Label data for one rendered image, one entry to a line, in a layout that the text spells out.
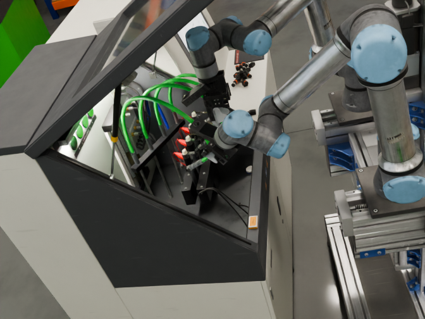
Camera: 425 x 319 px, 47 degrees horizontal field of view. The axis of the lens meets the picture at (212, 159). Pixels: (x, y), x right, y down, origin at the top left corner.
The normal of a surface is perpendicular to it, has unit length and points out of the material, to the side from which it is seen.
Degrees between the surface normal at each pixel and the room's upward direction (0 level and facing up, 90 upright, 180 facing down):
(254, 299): 90
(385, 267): 0
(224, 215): 0
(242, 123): 45
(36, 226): 90
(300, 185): 0
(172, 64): 90
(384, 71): 83
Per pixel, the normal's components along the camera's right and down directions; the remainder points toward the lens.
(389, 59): -0.21, 0.55
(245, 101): -0.24, -0.75
